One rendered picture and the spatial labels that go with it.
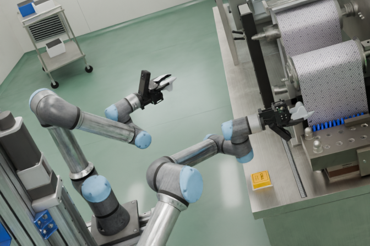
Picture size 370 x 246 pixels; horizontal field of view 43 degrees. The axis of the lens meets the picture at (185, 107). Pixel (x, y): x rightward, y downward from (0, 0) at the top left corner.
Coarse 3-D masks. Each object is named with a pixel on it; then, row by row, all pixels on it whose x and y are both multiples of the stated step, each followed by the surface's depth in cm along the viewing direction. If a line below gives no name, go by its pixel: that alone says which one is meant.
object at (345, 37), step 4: (344, 32) 225; (344, 36) 227; (348, 36) 219; (344, 40) 229; (348, 40) 222; (368, 60) 196; (368, 64) 198; (368, 68) 199; (368, 72) 201; (364, 76) 210
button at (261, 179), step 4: (260, 172) 188; (264, 172) 187; (252, 176) 187; (256, 176) 187; (260, 176) 186; (264, 176) 185; (268, 176) 184; (252, 180) 185; (256, 180) 185; (260, 180) 184; (264, 180) 183; (268, 180) 183; (256, 184) 183; (260, 184) 183; (264, 184) 183; (268, 184) 183
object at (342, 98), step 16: (336, 80) 176; (352, 80) 176; (304, 96) 179; (320, 96) 179; (336, 96) 179; (352, 96) 179; (320, 112) 182; (336, 112) 182; (352, 112) 183; (368, 112) 183
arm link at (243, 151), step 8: (248, 136) 187; (224, 144) 192; (232, 144) 188; (240, 144) 185; (248, 144) 187; (224, 152) 194; (232, 152) 190; (240, 152) 188; (248, 152) 188; (240, 160) 190; (248, 160) 190
